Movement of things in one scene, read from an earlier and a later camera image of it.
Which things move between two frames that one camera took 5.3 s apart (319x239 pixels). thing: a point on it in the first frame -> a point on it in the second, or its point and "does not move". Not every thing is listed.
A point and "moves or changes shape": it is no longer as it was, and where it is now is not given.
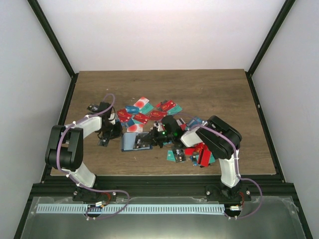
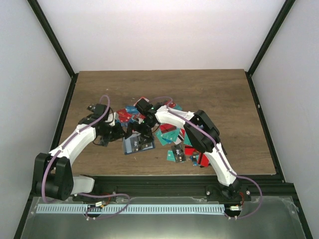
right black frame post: x=273 y=31 does not move
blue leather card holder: x=131 y=141 does not move
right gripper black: x=152 y=138 -> x=130 y=129
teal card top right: x=176 y=108 does not move
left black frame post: x=55 y=42 does not move
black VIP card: x=138 y=143 moves or changes shape
